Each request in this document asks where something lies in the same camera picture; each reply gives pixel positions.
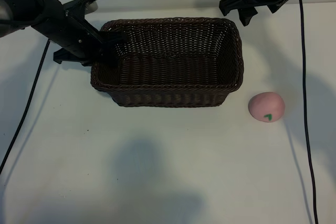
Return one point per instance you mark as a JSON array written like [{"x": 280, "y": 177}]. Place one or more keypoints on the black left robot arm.
[{"x": 18, "y": 1}]

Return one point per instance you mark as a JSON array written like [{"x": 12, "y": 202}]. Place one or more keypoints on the pink peach with green leaf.
[{"x": 265, "y": 104}]

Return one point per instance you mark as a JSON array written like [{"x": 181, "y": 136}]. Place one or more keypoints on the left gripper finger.
[{"x": 111, "y": 39}]

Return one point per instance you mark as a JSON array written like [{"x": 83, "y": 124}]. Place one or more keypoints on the dark brown woven basket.
[{"x": 170, "y": 77}]

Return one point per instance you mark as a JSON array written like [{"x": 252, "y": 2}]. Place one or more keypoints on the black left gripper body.
[{"x": 65, "y": 35}]

